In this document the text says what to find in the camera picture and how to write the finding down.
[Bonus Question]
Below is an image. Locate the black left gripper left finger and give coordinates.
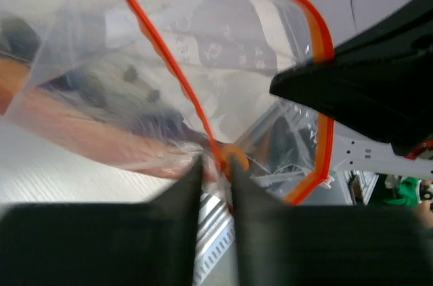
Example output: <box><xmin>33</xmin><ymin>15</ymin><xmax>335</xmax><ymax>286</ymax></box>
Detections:
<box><xmin>1</xmin><ymin>158</ymin><xmax>203</xmax><ymax>285</ymax></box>

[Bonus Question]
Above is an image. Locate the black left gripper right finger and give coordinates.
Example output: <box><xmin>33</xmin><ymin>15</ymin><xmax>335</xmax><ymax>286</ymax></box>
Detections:
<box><xmin>229</xmin><ymin>158</ymin><xmax>432</xmax><ymax>285</ymax></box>

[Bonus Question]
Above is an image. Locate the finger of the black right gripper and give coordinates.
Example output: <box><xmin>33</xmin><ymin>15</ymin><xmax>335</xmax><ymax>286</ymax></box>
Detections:
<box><xmin>270</xmin><ymin>0</ymin><xmax>432</xmax><ymax>156</ymax></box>

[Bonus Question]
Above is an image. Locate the clear zip bag orange zipper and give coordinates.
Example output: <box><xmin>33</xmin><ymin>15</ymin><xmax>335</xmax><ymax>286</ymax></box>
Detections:
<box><xmin>1</xmin><ymin>0</ymin><xmax>334</xmax><ymax>204</ymax></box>

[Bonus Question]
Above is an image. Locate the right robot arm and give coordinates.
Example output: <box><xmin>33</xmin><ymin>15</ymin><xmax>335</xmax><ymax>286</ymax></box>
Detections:
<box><xmin>270</xmin><ymin>0</ymin><xmax>432</xmax><ymax>180</ymax></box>

